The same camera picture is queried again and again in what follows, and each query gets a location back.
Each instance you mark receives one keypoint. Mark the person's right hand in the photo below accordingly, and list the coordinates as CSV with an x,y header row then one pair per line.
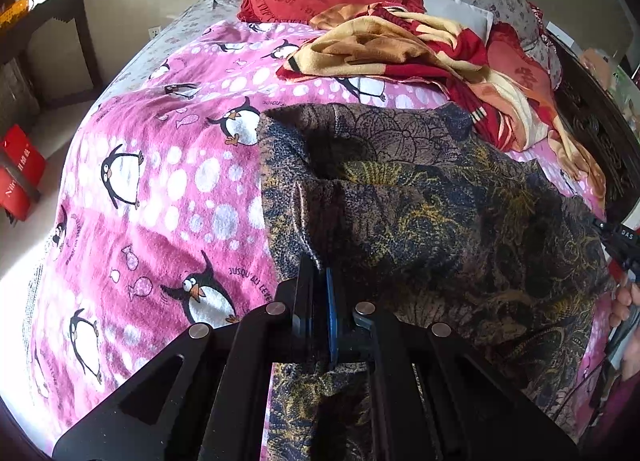
x,y
625,298

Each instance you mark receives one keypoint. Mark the pink penguin blanket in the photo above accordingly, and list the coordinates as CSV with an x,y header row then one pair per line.
x,y
170,191

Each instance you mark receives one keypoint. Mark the yellow patterned box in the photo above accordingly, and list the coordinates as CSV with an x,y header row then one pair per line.
x,y
14,11

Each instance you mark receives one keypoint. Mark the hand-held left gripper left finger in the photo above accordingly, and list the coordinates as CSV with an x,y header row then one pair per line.
x,y
303,302

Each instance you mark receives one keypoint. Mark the dark wooden desk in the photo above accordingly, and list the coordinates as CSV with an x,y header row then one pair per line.
x,y
55,51

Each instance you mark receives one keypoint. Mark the white pillow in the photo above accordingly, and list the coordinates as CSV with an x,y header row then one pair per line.
x,y
457,8

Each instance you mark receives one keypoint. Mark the red box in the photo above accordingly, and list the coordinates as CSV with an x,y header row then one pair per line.
x,y
20,173

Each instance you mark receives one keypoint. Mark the dark patterned garment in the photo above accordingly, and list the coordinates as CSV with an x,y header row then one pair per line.
x,y
440,221

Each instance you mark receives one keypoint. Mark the white wall socket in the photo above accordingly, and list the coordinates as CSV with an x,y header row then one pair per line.
x,y
154,33

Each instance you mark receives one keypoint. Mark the beige and red blanket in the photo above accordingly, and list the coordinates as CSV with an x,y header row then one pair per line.
x,y
415,56

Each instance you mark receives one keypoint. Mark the dark carved wooden headboard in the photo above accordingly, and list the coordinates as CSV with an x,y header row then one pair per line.
x,y
595,131

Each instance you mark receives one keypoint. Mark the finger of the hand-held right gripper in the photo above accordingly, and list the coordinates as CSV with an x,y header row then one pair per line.
x,y
602,230

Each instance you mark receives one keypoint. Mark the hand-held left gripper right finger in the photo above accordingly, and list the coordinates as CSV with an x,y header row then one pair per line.
x,y
334,312

